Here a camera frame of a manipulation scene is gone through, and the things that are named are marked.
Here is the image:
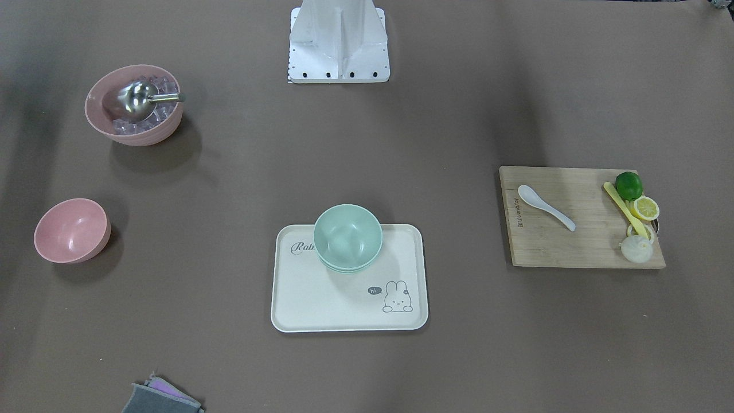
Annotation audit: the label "large pink bowl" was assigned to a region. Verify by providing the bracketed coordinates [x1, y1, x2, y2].
[84, 64, 184, 146]

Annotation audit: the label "white ceramic spoon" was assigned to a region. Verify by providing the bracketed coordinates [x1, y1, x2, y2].
[517, 185, 576, 232]

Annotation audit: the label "lemon slice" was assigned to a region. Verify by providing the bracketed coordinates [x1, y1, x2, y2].
[626, 223, 657, 243]

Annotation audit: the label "small pink bowl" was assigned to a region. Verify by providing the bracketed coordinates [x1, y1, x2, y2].
[34, 198, 112, 264]

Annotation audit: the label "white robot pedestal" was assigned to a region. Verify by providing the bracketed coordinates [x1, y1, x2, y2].
[288, 1, 391, 84]

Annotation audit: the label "green lime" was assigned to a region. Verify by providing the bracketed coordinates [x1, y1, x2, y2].
[614, 172, 644, 201]

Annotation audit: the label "lemon half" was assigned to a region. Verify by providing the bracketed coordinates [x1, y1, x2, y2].
[628, 196, 660, 221]

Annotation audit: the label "bamboo cutting board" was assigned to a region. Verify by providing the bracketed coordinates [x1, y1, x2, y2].
[499, 166, 666, 270]

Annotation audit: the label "metal ice scoop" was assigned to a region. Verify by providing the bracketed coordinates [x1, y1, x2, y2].
[107, 81, 186, 123]

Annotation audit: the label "grey folded cloth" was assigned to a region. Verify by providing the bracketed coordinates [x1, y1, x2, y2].
[122, 374, 205, 412]

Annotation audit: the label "cream rabbit tray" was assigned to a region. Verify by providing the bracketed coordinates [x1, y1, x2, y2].
[271, 223, 429, 333]

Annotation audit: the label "stacked green bowls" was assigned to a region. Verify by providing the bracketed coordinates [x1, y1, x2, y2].
[314, 204, 384, 274]

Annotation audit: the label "yellow plastic knife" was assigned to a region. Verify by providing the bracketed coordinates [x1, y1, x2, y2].
[603, 181, 652, 240]

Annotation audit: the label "white toy bun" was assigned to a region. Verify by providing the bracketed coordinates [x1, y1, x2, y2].
[619, 235, 654, 263]

